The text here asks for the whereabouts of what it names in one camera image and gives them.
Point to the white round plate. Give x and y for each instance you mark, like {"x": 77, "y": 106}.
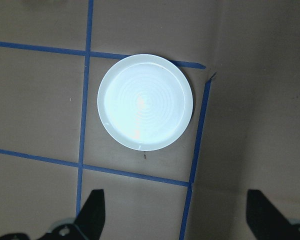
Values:
{"x": 145, "y": 102}

